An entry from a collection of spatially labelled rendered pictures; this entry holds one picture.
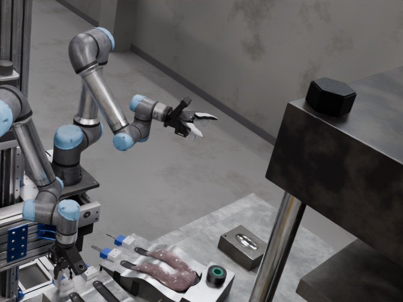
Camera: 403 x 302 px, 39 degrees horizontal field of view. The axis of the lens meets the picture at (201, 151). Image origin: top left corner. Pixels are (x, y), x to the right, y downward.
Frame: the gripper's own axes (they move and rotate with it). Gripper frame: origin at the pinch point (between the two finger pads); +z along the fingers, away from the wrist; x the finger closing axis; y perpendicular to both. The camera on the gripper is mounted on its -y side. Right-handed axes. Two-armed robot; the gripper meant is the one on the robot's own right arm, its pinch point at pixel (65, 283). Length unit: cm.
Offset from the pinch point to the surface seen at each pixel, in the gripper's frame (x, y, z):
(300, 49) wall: -322, 118, -6
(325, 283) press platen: -13, -87, -63
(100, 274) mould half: -14.8, -2.3, 1.9
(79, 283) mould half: -5.5, -1.5, 1.9
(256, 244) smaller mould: -88, -24, 5
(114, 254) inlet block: -27.4, 4.7, 2.7
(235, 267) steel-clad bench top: -75, -25, 11
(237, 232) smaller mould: -86, -14, 4
